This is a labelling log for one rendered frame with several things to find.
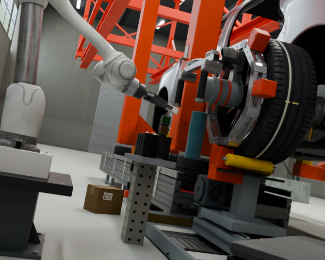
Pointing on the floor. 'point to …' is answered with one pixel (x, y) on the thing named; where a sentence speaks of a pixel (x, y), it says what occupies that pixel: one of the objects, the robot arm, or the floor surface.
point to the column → (138, 204)
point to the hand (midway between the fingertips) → (171, 108)
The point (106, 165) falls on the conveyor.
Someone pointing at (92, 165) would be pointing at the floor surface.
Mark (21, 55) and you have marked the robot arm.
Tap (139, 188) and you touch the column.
